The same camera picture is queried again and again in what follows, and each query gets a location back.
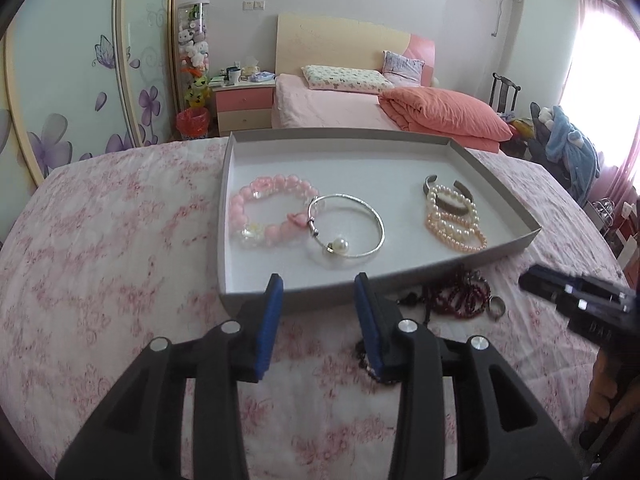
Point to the blue fleece robe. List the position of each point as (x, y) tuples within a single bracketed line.
[(570, 145)]

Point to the pink curtain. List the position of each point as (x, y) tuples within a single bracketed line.
[(590, 5)]

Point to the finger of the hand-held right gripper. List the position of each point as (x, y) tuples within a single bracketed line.
[(545, 287), (575, 276)]

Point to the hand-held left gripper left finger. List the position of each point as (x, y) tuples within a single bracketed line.
[(267, 322)]

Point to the dark wooden chair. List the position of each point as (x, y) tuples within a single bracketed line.
[(502, 90)]

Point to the purple printed cushion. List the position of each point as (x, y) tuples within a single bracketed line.
[(402, 66)]

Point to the white wall switch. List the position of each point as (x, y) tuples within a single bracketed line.
[(252, 5)]

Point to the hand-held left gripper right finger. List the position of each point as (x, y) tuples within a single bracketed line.
[(371, 327)]

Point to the yellow green plush toy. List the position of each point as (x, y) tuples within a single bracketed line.
[(197, 91)]

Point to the pink nightstand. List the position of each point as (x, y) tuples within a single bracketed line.
[(242, 107)]

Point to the white mug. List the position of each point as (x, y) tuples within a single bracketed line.
[(233, 76)]

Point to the blue patterned pouch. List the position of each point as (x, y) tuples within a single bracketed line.
[(261, 77)]

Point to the silver bangle with pearl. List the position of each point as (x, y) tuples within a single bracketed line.
[(341, 246)]

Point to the floral print pillow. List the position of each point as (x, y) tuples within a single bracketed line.
[(345, 79)]

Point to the clear tube of plush toys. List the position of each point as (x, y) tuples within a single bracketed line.
[(192, 40)]

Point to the sliding door wardrobe with flowers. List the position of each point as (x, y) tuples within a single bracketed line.
[(65, 60)]

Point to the red trash bin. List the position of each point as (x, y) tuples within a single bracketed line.
[(192, 124)]

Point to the pink bed with headboard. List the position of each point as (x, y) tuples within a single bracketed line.
[(325, 105)]

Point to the person's right hand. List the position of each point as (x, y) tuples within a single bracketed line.
[(605, 390)]

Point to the orange folded quilt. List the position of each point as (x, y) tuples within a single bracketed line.
[(445, 115)]

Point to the grey cardboard tray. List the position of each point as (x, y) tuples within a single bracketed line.
[(350, 170)]

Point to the pink floral bedsheet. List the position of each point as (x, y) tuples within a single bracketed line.
[(125, 260)]

